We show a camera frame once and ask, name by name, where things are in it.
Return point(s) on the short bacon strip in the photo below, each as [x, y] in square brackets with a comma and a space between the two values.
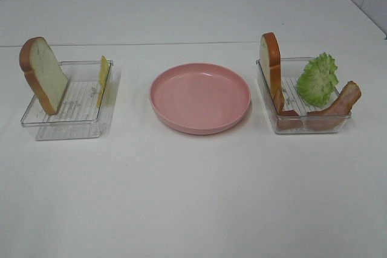
[286, 119]

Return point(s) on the bread slice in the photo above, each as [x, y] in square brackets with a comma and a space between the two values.
[270, 60]
[43, 73]

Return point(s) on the yellow cheese slice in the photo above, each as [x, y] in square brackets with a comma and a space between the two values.
[103, 75]

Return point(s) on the green lettuce leaf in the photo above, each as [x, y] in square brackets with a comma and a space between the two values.
[318, 80]

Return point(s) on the long bacon strip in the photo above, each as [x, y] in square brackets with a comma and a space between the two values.
[329, 118]

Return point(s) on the pink round plate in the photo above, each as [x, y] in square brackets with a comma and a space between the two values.
[200, 98]

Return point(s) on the right clear plastic container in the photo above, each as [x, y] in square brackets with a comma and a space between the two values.
[291, 69]

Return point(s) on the clear plastic container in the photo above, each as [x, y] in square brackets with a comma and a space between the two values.
[291, 69]
[86, 110]

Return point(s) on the left clear plastic container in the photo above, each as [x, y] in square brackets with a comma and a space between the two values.
[86, 110]

